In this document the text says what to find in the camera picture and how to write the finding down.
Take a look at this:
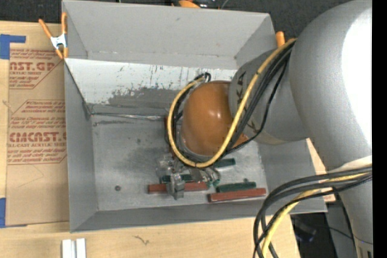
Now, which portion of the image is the brown cardboard board, red print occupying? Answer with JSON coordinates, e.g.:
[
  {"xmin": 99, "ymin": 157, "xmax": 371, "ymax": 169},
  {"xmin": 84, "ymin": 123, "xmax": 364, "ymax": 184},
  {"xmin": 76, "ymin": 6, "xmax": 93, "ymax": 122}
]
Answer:
[{"xmin": 0, "ymin": 20, "xmax": 71, "ymax": 228}]

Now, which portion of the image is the grey metal bin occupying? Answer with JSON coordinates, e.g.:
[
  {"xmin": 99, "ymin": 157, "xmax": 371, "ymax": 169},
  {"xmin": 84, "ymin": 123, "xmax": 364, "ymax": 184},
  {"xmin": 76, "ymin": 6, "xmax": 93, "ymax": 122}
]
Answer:
[{"xmin": 61, "ymin": 0, "xmax": 329, "ymax": 233}]

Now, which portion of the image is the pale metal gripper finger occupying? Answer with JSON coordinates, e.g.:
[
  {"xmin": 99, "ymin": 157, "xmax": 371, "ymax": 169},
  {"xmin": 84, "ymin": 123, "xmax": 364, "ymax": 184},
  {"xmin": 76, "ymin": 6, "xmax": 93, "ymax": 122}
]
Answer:
[
  {"xmin": 166, "ymin": 173, "xmax": 186, "ymax": 201},
  {"xmin": 155, "ymin": 153, "xmax": 180, "ymax": 176}
]

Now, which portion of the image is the red-brown flat block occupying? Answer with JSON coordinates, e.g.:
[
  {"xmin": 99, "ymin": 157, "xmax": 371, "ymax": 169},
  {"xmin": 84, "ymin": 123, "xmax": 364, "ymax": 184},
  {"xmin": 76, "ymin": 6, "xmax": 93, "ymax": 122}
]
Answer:
[
  {"xmin": 207, "ymin": 187, "xmax": 267, "ymax": 204},
  {"xmin": 148, "ymin": 181, "xmax": 210, "ymax": 195}
]

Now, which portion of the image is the dark green flat block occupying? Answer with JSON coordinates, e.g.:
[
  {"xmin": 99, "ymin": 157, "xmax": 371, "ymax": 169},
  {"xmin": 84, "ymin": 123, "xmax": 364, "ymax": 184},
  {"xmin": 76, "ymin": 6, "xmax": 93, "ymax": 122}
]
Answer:
[
  {"xmin": 159, "ymin": 173, "xmax": 198, "ymax": 184},
  {"xmin": 216, "ymin": 158, "xmax": 236, "ymax": 168},
  {"xmin": 215, "ymin": 179, "xmax": 258, "ymax": 194}
]

